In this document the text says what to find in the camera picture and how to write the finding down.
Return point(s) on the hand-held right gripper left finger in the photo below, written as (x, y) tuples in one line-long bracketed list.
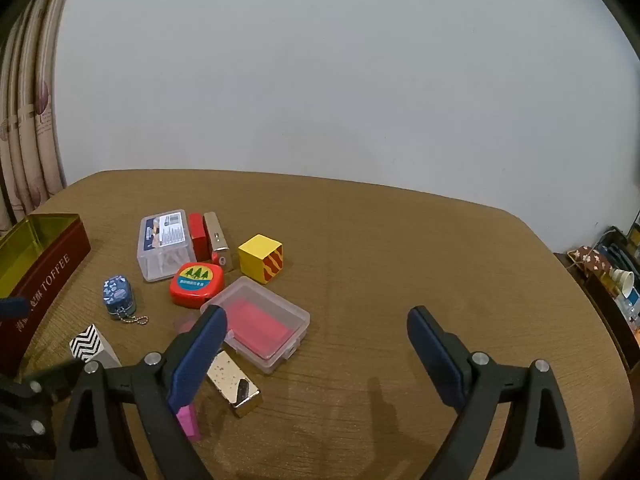
[(197, 355)]

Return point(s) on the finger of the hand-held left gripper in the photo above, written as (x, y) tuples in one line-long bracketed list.
[(35, 400), (12, 307)]

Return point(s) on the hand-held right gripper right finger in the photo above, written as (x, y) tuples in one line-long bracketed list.
[(435, 355)]

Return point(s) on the dark red tin box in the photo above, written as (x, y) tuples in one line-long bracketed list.
[(45, 280)]

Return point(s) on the shiny gold block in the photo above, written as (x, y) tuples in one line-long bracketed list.
[(232, 382)]

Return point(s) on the pink block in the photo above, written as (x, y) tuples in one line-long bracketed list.
[(189, 422)]

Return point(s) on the red tape measure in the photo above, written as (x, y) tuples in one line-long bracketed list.
[(196, 285)]

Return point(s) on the clear case with pink pad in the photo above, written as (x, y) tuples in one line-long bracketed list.
[(265, 325)]

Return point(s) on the black white zigzag block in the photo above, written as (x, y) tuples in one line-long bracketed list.
[(90, 342)]

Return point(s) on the yellow striped cube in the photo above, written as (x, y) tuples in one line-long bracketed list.
[(257, 257)]

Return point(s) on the clear labelled plastic box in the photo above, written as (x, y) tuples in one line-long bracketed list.
[(165, 245)]

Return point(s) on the silver rectangular block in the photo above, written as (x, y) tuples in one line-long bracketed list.
[(217, 240)]

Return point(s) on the red rectangular block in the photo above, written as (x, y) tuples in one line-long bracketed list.
[(198, 237)]

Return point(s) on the brown tablecloth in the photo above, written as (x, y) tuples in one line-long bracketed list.
[(375, 260)]

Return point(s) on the brown patterned pouch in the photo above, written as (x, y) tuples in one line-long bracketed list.
[(592, 259)]

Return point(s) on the patterned beige curtain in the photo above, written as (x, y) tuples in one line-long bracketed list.
[(30, 110)]

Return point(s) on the white paper cup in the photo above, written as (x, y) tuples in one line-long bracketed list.
[(622, 280)]

